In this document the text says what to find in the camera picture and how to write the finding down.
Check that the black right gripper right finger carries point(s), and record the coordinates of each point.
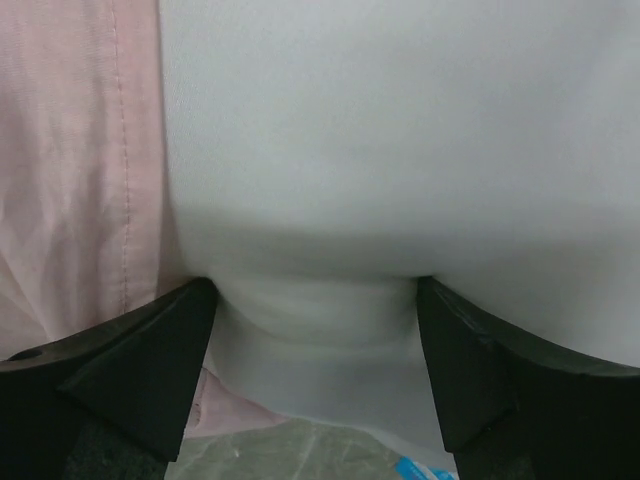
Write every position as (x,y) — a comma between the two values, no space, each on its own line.
(486,373)

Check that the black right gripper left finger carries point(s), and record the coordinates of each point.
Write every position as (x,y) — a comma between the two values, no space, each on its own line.
(135,374)

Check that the pink purple pillowcase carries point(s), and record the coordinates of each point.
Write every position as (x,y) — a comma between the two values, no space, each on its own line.
(83,167)

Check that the white pillow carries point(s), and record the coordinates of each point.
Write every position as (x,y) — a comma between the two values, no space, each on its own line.
(326,155)

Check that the blue pillow care label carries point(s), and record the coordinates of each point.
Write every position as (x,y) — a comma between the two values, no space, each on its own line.
(409,470)

